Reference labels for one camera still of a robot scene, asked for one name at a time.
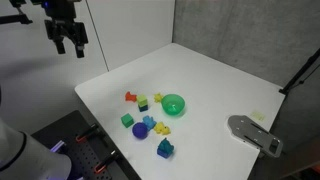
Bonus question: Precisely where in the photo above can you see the teal toy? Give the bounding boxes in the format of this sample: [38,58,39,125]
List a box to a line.
[157,137,175,154]

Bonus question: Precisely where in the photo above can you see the yellow animal toy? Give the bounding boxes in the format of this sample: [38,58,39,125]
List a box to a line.
[153,121,172,136]

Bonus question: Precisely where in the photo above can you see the green plastic bowl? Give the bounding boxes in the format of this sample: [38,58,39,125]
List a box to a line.
[161,93,187,118]

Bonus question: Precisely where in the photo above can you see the light green block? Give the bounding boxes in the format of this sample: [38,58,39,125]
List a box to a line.
[136,94,149,108]

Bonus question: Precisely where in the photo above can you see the pale yellow sticker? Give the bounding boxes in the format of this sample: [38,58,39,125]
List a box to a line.
[249,109,267,122]

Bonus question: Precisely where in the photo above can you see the purple ball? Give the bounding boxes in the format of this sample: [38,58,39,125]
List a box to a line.
[131,122,149,140]

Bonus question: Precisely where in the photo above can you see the green cube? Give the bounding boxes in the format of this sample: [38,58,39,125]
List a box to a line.
[120,113,135,129]

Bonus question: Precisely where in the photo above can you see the light blue toy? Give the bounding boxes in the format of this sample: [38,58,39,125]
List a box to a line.
[142,115,157,131]

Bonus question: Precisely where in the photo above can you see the purple lit strip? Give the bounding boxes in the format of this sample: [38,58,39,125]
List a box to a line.
[49,139,66,154]

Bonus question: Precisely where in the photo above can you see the black tripod pole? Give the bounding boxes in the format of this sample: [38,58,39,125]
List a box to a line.
[279,47,320,96]

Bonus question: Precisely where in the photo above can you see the yellow star toy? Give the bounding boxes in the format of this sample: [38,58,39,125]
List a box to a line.
[153,92,164,104]

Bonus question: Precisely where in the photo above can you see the grey metal mounting plate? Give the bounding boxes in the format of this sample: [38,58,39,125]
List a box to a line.
[227,114,284,158]

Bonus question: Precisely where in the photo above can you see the black clamp orange handle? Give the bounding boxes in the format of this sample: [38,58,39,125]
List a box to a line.
[93,150,120,175]
[75,123,100,144]

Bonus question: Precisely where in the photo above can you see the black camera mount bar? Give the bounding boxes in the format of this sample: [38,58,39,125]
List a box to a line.
[0,0,34,26]

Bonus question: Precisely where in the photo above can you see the orange toy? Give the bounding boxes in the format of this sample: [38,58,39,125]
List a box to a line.
[124,91,138,103]

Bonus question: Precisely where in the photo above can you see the black perforated board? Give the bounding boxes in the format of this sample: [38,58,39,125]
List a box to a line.
[31,109,143,180]

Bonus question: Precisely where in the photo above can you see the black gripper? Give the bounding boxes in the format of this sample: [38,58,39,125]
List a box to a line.
[44,18,90,59]

